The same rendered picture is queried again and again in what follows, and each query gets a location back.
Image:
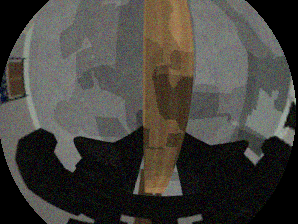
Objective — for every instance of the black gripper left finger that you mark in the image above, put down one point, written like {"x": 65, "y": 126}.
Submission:
{"x": 126, "y": 154}

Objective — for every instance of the wooden side rail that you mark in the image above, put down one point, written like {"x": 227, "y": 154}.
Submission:
{"x": 167, "y": 56}

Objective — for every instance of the wooden post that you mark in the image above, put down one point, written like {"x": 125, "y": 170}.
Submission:
{"x": 141, "y": 191}

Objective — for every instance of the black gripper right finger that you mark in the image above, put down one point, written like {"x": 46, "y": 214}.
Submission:
{"x": 196, "y": 158}

